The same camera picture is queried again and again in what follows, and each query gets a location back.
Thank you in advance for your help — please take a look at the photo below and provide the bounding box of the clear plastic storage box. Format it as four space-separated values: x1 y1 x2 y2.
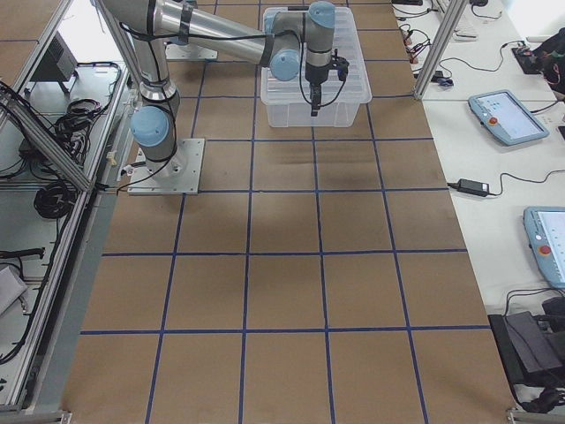
263 95 365 129

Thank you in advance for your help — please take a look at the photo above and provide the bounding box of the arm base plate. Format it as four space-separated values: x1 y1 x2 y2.
126 138 205 195

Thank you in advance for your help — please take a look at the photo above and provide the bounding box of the clear plastic box lid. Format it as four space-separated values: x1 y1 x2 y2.
260 1 372 116

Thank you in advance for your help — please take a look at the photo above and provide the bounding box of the black power adapter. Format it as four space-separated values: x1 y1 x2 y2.
456 178 490 197

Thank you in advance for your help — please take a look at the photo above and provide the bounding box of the aluminium frame post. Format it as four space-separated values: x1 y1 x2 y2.
413 0 466 100

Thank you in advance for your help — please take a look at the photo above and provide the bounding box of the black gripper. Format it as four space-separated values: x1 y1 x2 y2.
305 49 350 117

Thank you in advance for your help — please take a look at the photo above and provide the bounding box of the teach pendant tablet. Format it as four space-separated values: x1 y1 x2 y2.
468 89 549 146
523 207 564 289

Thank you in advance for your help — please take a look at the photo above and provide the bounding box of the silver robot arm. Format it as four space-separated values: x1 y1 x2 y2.
102 1 349 178

